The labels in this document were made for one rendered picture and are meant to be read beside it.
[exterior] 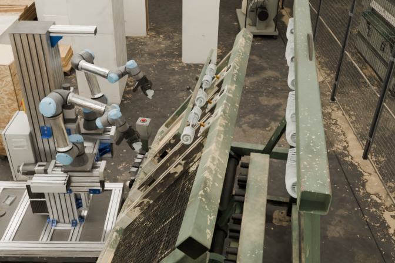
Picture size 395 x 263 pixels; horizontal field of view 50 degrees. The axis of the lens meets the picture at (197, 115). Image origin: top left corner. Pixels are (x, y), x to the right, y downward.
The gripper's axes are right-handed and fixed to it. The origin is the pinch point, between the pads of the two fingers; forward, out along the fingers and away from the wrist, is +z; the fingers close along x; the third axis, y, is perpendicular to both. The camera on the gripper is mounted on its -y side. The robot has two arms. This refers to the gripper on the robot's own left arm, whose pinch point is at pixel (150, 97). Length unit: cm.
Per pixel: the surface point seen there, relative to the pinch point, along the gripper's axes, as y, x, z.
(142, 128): -32, 24, 37
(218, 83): 67, -49, -12
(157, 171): 5, -77, 18
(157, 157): -5, -43, 30
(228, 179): 30, -25, 89
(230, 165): 32, -5, 90
